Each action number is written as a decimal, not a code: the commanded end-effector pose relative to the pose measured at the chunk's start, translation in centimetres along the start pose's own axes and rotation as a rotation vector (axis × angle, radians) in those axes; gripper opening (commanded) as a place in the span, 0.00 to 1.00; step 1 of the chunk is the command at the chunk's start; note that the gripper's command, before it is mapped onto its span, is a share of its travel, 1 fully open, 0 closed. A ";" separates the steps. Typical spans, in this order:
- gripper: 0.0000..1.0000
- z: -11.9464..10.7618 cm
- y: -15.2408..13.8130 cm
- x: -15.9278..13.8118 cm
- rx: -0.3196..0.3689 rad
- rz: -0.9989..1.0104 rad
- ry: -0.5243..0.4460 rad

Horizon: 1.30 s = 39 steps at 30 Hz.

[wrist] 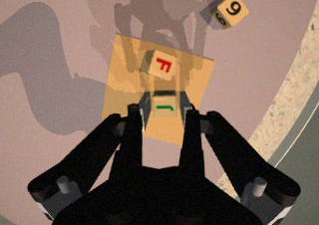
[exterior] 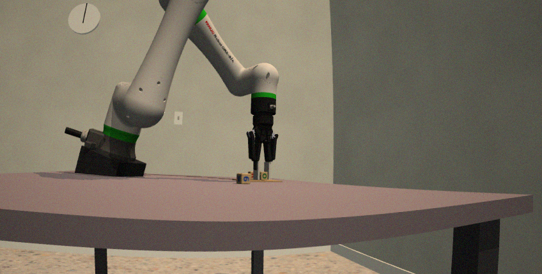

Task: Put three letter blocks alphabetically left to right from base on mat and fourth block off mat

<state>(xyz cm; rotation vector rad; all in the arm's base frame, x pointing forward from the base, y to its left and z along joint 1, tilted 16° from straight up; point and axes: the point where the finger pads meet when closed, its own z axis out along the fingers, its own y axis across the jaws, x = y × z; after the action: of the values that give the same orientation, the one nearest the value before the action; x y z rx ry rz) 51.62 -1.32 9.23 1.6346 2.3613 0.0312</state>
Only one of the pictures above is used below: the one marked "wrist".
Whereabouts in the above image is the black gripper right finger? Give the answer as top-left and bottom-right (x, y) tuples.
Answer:
(172, 91), (301, 225)

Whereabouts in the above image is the tan square mat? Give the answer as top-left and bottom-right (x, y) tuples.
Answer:
(101, 34), (215, 145)

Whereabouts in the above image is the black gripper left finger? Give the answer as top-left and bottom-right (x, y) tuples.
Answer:
(27, 92), (152, 225)

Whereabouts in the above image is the tan block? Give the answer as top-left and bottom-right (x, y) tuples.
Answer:
(153, 91), (176, 118)
(210, 0), (249, 29)
(148, 49), (178, 81)

